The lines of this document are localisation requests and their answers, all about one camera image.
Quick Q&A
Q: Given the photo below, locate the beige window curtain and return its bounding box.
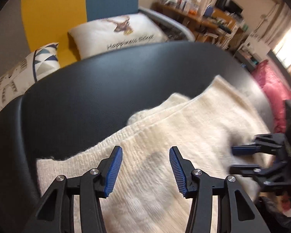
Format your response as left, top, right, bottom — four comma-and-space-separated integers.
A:
270, 2, 291, 54

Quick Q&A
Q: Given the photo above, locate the white deer print pillow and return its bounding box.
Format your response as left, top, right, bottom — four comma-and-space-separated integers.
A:
67, 14, 169, 60

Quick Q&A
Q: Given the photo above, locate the black computer monitor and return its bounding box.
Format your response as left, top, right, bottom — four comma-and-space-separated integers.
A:
215, 0, 243, 18

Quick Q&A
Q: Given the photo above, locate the wooden desk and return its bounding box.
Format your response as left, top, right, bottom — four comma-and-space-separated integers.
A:
152, 2, 243, 48

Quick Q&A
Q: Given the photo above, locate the white knitted sweater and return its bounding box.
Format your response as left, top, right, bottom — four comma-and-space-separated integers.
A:
36, 75, 272, 233

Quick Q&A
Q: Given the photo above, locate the grey yellow blue sofa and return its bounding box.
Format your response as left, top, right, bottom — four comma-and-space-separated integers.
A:
0, 0, 196, 117

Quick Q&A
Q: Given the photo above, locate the white storage shelf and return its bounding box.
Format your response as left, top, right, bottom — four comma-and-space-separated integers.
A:
234, 37, 263, 71

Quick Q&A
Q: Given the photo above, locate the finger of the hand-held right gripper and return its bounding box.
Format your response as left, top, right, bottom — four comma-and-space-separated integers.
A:
229, 164, 285, 193
231, 133, 286, 156

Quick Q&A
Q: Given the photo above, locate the white geometric print pillow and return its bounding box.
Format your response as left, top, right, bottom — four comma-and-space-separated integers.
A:
0, 42, 61, 122

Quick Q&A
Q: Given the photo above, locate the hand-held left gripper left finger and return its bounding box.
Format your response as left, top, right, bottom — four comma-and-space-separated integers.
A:
27, 146, 123, 233

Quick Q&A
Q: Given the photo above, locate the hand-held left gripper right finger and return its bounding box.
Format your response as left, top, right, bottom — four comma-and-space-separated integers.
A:
169, 146, 266, 233

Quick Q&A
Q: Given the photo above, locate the pink blanket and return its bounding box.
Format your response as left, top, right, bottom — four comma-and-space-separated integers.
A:
251, 59, 291, 133

